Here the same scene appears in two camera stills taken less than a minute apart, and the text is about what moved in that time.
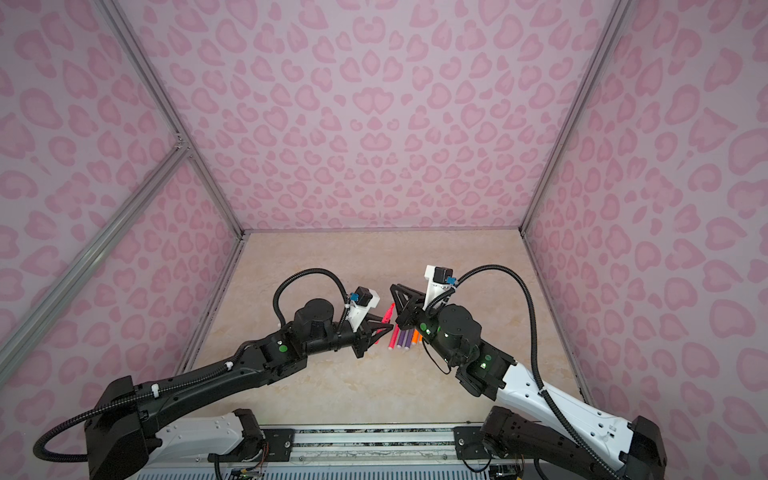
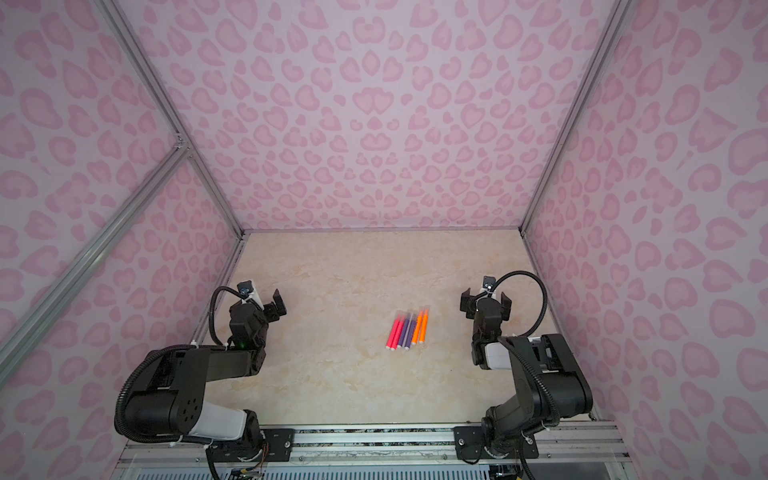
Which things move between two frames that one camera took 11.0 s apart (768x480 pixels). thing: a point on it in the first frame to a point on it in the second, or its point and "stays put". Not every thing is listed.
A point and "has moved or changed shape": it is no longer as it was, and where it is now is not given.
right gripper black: [410, 311] to [470, 303]
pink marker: [385, 319] has moved or changed shape
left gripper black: [365, 335] to [273, 315]
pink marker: [394, 337] stays put
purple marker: [408, 339] stays put
